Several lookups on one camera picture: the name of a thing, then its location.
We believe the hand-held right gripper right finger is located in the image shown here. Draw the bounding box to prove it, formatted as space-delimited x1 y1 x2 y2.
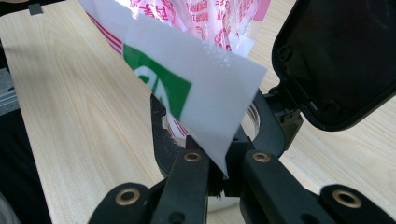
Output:
223 129 316 224

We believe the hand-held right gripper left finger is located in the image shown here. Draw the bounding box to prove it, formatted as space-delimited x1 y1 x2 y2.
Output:
150 136 224 224

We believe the red and white plastic bag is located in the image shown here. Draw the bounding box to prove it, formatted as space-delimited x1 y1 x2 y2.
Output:
78 0 272 179

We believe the clear jar with black lid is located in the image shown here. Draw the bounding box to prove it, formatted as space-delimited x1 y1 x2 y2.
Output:
150 0 396 213

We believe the aluminium floor rail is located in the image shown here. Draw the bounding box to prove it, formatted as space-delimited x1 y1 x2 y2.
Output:
0 67 21 117

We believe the grey metal table bracket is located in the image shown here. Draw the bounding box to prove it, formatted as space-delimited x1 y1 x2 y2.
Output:
28 3 44 16

